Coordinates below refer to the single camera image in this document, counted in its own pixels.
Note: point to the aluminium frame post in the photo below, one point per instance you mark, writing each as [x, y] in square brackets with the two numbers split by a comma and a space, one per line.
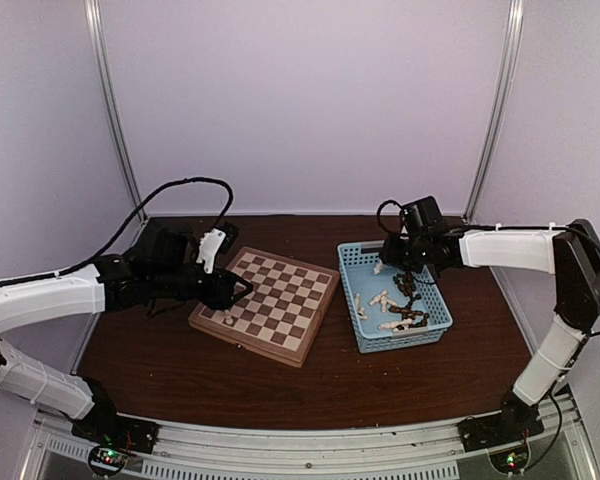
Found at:
[505, 79]
[96, 33]

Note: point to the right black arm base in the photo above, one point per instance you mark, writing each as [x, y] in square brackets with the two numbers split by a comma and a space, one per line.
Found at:
[514, 422]

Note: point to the white chess pieces pile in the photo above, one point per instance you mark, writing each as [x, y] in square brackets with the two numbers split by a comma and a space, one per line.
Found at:
[385, 313]

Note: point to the white pawn chess piece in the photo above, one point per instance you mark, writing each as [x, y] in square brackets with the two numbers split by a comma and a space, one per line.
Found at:
[228, 318]

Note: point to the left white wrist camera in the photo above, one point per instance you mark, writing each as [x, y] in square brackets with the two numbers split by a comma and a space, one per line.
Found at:
[216, 241]

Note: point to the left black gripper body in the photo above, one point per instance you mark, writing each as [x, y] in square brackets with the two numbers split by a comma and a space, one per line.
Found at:
[169, 283]

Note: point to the white bishop chess piece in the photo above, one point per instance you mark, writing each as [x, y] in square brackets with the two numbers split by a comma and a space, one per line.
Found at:
[359, 307]

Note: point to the front aluminium rail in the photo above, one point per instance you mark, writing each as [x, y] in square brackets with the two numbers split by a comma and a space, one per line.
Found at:
[431, 450]

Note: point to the left aluminium frame post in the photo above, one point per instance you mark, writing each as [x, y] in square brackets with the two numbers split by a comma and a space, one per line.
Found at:
[96, 33]

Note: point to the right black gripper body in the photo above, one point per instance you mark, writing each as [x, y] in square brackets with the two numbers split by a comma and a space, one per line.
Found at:
[413, 257]

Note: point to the right aluminium frame post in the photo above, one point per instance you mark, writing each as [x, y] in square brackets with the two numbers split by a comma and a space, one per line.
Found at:
[505, 79]

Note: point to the light blue plastic basket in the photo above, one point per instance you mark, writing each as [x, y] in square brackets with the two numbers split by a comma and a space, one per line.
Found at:
[356, 262]

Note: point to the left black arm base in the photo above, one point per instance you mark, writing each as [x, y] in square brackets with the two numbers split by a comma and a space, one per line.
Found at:
[105, 426]

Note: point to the wooden folding chess board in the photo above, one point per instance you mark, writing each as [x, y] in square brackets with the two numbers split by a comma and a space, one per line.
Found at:
[281, 317]

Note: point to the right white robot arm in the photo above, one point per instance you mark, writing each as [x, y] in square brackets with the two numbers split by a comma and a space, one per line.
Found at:
[567, 255]

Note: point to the dark chess pieces pile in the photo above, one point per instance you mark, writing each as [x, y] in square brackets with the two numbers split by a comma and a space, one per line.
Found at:
[410, 318]

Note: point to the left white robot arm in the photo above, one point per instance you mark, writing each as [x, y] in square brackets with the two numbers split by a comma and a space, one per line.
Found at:
[37, 299]

